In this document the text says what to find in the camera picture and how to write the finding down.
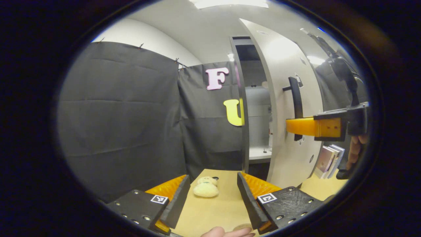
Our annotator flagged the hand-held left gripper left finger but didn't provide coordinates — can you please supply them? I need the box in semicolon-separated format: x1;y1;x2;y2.
107;174;191;236

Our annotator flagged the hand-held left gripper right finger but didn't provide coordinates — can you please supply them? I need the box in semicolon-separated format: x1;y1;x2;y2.
237;172;324;235

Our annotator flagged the black cabinet door handle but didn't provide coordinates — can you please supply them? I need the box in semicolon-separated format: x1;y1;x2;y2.
282;77;304;141

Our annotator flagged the cream plush toy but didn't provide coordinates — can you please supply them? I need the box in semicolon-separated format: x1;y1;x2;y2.
192;176;220;198

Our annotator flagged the black backdrop cloth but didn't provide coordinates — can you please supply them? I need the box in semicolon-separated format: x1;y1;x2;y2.
58;41;367;203

